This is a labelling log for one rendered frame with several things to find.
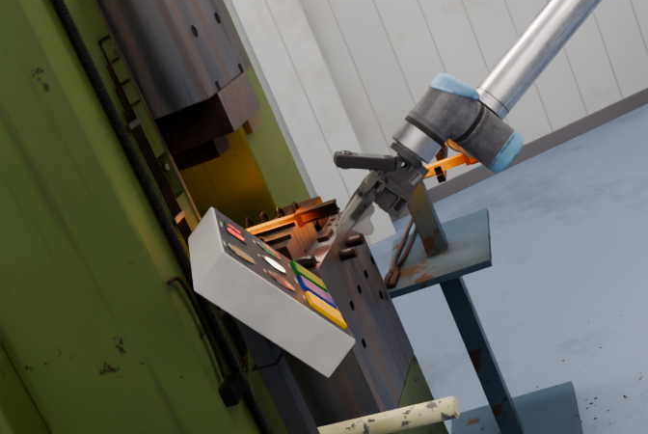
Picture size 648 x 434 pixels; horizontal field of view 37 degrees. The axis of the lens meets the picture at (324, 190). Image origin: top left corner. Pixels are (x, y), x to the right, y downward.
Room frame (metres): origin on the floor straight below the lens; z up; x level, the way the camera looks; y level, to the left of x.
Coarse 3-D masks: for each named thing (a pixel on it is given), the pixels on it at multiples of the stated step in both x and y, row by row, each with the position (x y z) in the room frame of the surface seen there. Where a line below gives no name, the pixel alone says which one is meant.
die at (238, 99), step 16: (240, 80) 2.28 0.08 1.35; (224, 96) 2.17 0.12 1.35; (240, 96) 2.25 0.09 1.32; (176, 112) 2.18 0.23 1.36; (192, 112) 2.17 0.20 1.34; (208, 112) 2.16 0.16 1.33; (224, 112) 2.15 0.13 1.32; (240, 112) 2.21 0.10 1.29; (160, 128) 2.20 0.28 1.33; (176, 128) 2.19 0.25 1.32; (192, 128) 2.18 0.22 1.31; (208, 128) 2.16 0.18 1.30; (224, 128) 2.15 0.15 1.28; (176, 144) 2.20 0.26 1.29; (192, 144) 2.18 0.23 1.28
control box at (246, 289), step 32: (224, 224) 1.75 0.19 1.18; (192, 256) 1.69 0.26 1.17; (224, 256) 1.52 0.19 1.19; (256, 256) 1.67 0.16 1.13; (224, 288) 1.51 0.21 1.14; (256, 288) 1.52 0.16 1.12; (288, 288) 1.56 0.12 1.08; (256, 320) 1.52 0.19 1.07; (288, 320) 1.52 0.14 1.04; (320, 320) 1.52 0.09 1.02; (320, 352) 1.52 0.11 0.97
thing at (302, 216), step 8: (336, 200) 2.23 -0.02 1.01; (304, 208) 2.26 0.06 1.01; (312, 208) 2.23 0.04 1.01; (320, 208) 2.22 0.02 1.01; (328, 208) 2.23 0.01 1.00; (336, 208) 2.22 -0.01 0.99; (288, 216) 2.27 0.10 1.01; (296, 216) 2.24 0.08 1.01; (304, 216) 2.25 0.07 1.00; (312, 216) 2.24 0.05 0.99; (320, 216) 2.23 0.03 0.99; (328, 216) 2.22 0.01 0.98; (264, 224) 2.29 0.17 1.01; (272, 224) 2.27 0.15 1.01; (280, 224) 2.26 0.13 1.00; (304, 224) 2.24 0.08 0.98
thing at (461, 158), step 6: (450, 156) 2.48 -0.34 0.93; (456, 156) 2.45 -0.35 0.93; (462, 156) 2.44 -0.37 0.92; (468, 156) 2.43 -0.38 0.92; (438, 162) 2.47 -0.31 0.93; (444, 162) 2.45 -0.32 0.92; (450, 162) 2.45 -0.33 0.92; (456, 162) 2.45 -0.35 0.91; (462, 162) 2.44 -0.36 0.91; (468, 162) 2.43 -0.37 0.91; (474, 162) 2.44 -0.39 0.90; (432, 168) 2.46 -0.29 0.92; (444, 168) 2.45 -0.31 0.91; (450, 168) 2.45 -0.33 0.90; (432, 174) 2.46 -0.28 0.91; (354, 192) 2.54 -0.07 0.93
